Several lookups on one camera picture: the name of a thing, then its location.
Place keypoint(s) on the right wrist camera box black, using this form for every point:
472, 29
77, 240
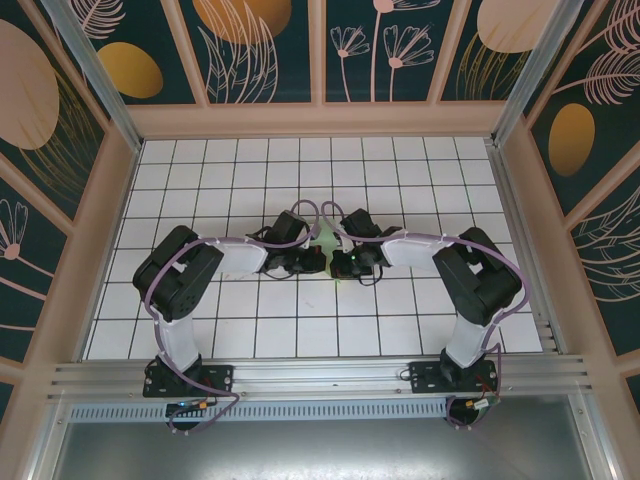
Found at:
343, 264

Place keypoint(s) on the grey metal sheet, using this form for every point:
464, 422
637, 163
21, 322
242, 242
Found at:
320, 455

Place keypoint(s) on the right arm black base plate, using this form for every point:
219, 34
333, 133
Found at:
425, 377

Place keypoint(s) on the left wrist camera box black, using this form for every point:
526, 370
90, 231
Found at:
314, 259

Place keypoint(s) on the wall panel with gold oval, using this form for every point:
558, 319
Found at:
135, 65

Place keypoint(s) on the aluminium base rail beam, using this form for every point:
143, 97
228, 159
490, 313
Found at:
320, 375

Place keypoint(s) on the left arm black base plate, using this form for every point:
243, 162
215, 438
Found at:
220, 380

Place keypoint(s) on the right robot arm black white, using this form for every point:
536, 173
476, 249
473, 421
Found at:
475, 275

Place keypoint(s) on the aluminium side rail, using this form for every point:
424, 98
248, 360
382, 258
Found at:
525, 240

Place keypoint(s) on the aluminium corner post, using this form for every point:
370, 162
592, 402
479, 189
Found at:
90, 65
530, 70

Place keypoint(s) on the light green cloth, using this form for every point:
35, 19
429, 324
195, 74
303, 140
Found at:
327, 240

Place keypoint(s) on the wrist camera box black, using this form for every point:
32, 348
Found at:
314, 259
343, 264

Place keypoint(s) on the wall panel with pale circle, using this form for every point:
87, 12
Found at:
490, 65

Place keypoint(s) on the wall panel with orange circle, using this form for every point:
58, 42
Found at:
240, 55

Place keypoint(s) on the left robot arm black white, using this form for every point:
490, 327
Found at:
175, 270

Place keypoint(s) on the wall panel with pink flowers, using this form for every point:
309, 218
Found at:
380, 75

